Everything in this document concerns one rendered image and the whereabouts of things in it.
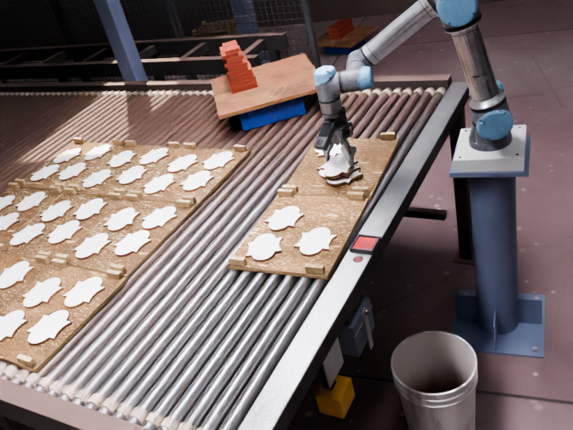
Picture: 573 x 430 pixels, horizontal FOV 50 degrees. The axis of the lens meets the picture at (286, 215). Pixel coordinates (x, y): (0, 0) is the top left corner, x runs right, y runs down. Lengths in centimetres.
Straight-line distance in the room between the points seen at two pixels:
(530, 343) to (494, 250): 49
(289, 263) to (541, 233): 184
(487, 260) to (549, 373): 52
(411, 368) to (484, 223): 63
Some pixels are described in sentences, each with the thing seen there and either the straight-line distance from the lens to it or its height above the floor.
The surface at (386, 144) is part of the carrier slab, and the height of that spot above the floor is 94.
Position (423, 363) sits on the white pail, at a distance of 251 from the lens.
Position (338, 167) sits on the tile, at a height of 99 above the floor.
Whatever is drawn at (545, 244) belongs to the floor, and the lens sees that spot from 339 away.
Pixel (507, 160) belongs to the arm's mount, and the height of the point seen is 91.
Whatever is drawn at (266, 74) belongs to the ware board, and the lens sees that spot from 310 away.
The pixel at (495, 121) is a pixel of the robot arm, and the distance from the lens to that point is 214.
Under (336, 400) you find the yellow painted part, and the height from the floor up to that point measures 70.
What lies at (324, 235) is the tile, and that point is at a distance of 198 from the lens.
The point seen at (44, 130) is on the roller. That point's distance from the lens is 372.
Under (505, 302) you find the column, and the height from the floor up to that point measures 20.
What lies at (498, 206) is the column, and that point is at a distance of 246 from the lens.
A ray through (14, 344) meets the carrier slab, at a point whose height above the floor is 94.
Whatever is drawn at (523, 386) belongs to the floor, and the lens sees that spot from 273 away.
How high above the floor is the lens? 208
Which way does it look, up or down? 32 degrees down
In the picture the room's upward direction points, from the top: 15 degrees counter-clockwise
